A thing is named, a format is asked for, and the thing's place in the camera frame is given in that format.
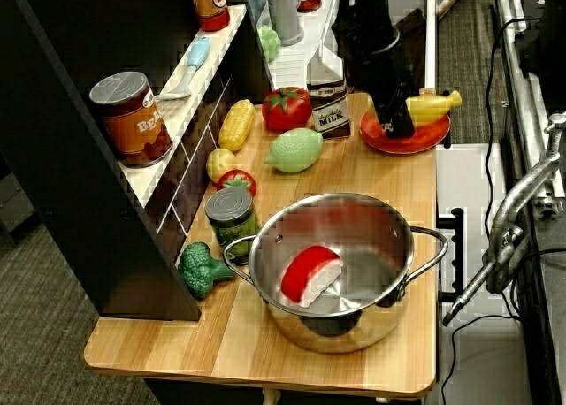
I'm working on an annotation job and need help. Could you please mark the steel cooking pot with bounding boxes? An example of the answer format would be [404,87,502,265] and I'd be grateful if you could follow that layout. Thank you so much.
[222,192,448,354]

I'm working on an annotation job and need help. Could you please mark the aluminium frame rail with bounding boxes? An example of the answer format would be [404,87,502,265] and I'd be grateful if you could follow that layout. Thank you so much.
[489,0,561,211]

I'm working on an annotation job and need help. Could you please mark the yellow toy banana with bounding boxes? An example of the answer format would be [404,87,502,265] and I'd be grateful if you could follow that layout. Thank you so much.
[405,89,463,124]

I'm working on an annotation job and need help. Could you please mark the green toy grapes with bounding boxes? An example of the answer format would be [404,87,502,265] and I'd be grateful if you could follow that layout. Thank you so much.
[256,24,281,64]

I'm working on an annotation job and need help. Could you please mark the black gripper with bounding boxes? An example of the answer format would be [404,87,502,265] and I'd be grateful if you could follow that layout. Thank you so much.
[348,27,421,140]

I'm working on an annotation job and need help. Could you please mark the chocolate milk carton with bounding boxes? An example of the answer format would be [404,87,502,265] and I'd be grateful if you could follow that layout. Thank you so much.
[306,46,354,140]

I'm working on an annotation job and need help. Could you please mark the white toy sink counter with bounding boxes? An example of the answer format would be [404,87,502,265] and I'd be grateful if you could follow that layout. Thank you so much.
[254,0,344,95]

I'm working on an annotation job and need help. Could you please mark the red white toy sushi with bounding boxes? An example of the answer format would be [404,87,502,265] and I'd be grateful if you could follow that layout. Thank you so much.
[280,245,345,309]

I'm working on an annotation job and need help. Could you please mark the large red toy tomato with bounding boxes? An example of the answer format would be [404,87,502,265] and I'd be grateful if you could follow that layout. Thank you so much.
[262,87,312,132]

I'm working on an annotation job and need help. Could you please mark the grey spatula blue handle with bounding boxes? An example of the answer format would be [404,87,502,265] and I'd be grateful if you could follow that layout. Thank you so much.
[154,36,212,102]

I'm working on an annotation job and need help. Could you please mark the thin black cable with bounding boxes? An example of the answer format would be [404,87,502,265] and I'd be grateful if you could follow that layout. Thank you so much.
[483,18,543,258]

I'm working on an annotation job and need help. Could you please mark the green toy lime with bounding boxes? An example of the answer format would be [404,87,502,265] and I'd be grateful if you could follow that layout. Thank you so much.
[264,127,325,174]

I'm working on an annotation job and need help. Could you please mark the orange beans toy can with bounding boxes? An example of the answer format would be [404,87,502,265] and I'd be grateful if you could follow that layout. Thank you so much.
[88,71,174,168]

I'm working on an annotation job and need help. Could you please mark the green toy broccoli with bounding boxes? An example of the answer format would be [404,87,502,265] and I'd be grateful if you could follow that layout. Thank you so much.
[178,241,235,300]

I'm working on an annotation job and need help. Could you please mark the red round plate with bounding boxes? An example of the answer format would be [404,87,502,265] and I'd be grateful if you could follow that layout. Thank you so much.
[359,108,452,155]

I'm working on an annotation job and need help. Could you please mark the red ketchup toy bottle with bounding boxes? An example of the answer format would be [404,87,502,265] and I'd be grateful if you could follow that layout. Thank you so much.
[185,0,231,32]

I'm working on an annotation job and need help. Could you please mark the yellow toy potato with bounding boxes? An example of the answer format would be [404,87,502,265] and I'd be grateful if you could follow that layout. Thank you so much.
[205,147,238,181]

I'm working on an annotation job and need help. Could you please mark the dark toy kitchen back panel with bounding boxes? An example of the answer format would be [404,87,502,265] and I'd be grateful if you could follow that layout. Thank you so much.
[0,0,271,322]

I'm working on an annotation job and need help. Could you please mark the green toy can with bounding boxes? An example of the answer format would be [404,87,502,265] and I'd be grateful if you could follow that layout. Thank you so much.
[203,187,259,265]

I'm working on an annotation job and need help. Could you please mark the yellow toy corn cob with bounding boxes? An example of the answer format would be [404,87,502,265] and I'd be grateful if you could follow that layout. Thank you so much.
[218,98,256,153]

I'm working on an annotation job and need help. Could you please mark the grey toy faucet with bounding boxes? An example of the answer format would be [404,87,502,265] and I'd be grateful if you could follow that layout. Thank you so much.
[266,0,306,46]

